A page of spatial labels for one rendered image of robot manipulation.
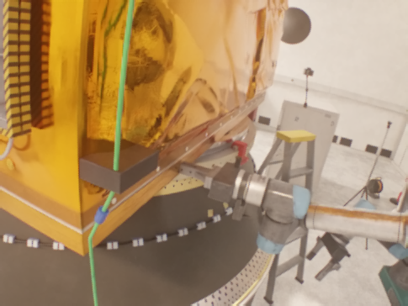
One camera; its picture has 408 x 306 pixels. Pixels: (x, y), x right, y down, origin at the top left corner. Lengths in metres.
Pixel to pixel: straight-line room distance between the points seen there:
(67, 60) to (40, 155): 0.14
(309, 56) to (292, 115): 4.15
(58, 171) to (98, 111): 0.10
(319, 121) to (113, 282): 4.08
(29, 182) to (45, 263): 0.49
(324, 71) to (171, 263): 7.92
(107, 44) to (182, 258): 0.78
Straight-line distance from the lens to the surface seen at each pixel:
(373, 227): 0.75
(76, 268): 0.92
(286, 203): 0.65
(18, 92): 0.38
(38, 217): 0.51
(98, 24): 0.35
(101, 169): 0.35
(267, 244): 0.72
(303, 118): 4.55
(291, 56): 8.47
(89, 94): 0.36
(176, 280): 1.00
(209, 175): 0.67
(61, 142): 0.38
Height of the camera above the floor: 2.08
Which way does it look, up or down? 21 degrees down
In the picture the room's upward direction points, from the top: 10 degrees clockwise
